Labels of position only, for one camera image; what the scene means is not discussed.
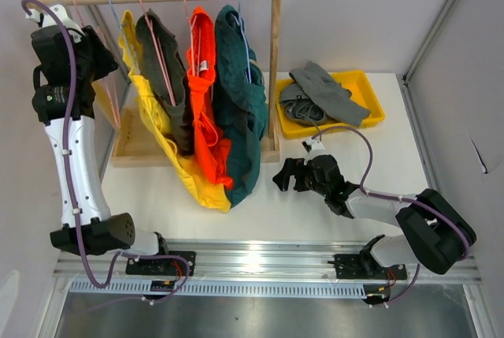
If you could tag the yellow shorts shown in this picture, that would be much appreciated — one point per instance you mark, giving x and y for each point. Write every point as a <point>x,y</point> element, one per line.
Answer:
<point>157,123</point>

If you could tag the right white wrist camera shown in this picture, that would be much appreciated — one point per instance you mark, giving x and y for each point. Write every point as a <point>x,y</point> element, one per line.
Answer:
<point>314,148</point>

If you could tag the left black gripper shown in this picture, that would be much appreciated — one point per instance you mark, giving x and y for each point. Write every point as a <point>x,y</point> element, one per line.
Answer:
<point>105,61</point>

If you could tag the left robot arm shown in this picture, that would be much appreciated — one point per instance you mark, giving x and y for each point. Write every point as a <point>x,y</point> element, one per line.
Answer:
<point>52,100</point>

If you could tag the pink wire hanger olive shorts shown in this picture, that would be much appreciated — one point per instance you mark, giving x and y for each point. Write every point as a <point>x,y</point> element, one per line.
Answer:
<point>159,53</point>

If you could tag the blue wire hanger green shorts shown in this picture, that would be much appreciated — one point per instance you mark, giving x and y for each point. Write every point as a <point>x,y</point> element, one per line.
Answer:
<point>240,23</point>

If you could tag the pink wire hanger orange shorts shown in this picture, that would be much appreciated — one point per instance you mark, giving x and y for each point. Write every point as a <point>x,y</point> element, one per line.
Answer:
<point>200,52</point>

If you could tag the yellow plastic tray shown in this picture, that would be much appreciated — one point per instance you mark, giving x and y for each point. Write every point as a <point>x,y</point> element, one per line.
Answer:
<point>361,92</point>

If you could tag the dark green shorts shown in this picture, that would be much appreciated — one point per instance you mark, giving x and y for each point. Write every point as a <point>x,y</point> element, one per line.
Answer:
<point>239,107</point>

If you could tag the wooden clothes rack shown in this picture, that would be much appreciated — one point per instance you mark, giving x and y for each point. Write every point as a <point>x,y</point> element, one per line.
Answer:
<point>134,146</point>

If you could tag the olive green shorts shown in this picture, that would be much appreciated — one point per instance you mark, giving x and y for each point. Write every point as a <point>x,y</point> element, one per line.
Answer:
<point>181,115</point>

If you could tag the grey shorts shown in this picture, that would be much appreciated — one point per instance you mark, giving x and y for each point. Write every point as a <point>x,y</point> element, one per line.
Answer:
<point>313,98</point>

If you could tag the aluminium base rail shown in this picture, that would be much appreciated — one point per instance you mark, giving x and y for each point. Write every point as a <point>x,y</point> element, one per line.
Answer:
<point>267,261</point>

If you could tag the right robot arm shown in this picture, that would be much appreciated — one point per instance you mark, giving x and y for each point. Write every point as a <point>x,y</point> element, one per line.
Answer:
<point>433,234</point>

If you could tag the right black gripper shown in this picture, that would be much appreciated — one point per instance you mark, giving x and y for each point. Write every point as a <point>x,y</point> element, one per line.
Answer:
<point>292,167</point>

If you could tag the slotted cable duct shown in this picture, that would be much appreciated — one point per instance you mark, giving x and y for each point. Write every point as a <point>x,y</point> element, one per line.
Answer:
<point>325,290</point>

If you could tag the light blue wire hanger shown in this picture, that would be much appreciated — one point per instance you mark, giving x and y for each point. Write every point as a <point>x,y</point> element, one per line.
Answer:
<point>116,17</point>

